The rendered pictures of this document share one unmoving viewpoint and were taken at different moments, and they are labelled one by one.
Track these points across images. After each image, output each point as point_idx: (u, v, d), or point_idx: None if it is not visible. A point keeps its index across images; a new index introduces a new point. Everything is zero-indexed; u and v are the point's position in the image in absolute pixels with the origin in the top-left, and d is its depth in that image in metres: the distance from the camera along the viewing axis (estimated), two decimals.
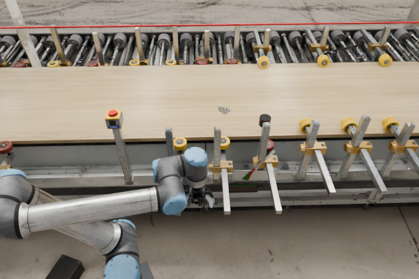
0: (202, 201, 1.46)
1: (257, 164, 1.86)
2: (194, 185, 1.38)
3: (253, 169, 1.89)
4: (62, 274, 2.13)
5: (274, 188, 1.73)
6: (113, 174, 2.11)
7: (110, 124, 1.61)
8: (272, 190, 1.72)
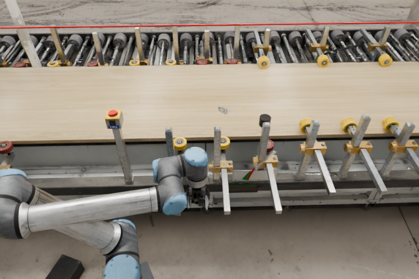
0: (202, 201, 1.46)
1: (257, 164, 1.86)
2: (194, 185, 1.37)
3: (253, 169, 1.89)
4: (62, 274, 2.13)
5: (274, 188, 1.73)
6: (113, 174, 2.11)
7: (110, 124, 1.61)
8: (272, 190, 1.72)
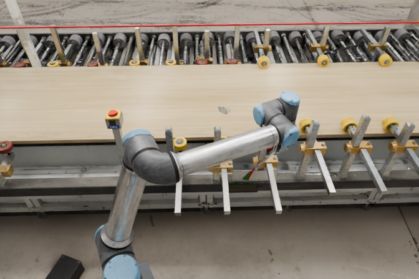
0: None
1: (257, 164, 1.86)
2: (295, 121, 1.57)
3: (253, 169, 1.89)
4: (62, 274, 2.13)
5: (274, 188, 1.73)
6: (113, 174, 2.11)
7: (110, 124, 1.61)
8: (272, 190, 1.72)
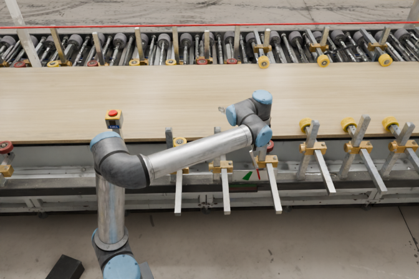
0: None
1: None
2: (269, 119, 1.56)
3: (257, 169, 1.89)
4: (62, 274, 2.13)
5: (274, 188, 1.73)
6: None
7: (110, 124, 1.61)
8: (272, 190, 1.72)
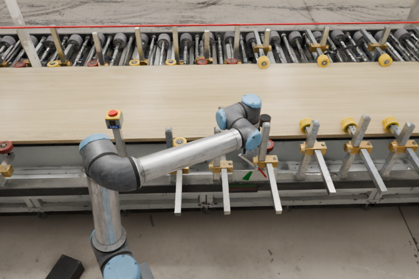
0: None
1: (255, 164, 1.86)
2: (259, 123, 1.57)
3: (259, 169, 1.89)
4: (62, 274, 2.13)
5: (274, 188, 1.73)
6: None
7: (110, 124, 1.61)
8: (272, 190, 1.72)
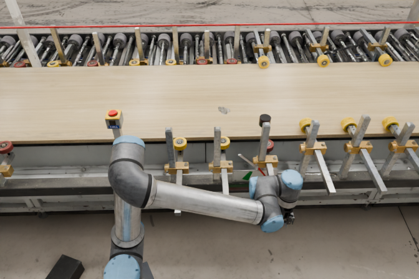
0: None
1: (255, 164, 1.86)
2: (287, 206, 1.43)
3: (259, 169, 1.89)
4: (62, 274, 2.13)
5: None
6: None
7: (110, 124, 1.61)
8: None
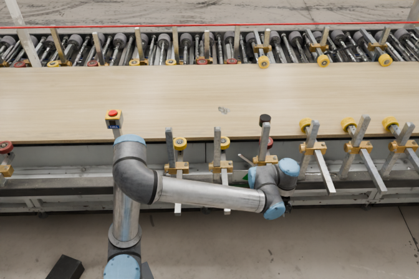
0: None
1: (255, 164, 1.86)
2: (285, 194, 1.48)
3: None
4: (62, 274, 2.13)
5: None
6: None
7: (110, 124, 1.61)
8: None
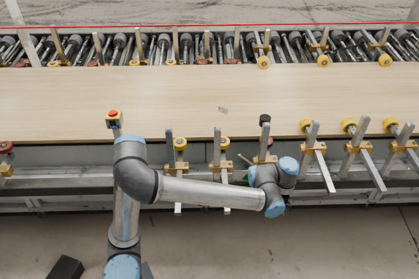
0: None
1: (255, 164, 1.86)
2: (284, 192, 1.48)
3: None
4: (62, 274, 2.13)
5: None
6: None
7: (110, 124, 1.61)
8: None
